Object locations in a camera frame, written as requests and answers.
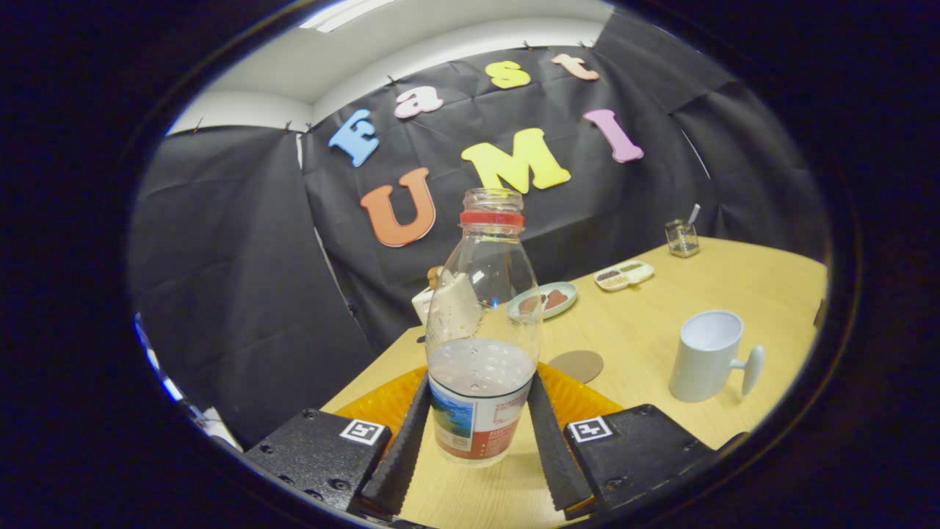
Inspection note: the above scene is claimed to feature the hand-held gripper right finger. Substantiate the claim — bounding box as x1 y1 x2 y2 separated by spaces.
527 362 719 514

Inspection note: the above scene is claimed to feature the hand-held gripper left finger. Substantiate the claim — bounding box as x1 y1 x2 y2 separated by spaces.
245 370 432 519

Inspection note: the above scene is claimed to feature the round brown coaster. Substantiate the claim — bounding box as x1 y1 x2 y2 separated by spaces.
547 350 604 384

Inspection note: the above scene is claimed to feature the clear plastic juice bottle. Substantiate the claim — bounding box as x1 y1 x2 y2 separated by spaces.
424 187 544 468

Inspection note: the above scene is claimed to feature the white cup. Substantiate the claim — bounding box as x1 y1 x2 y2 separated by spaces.
668 309 765 403

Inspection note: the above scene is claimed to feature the wooden table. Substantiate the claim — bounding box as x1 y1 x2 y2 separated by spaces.
321 237 828 529

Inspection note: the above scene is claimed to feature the pale green plate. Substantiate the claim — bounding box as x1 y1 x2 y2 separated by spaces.
505 281 579 323

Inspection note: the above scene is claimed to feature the white toaster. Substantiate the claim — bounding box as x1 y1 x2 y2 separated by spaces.
411 283 435 328

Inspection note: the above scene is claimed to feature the white divided dish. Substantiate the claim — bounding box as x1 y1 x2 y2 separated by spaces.
594 260 656 292

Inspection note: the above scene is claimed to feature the black backdrop cloth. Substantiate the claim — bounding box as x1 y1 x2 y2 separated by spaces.
129 7 831 449

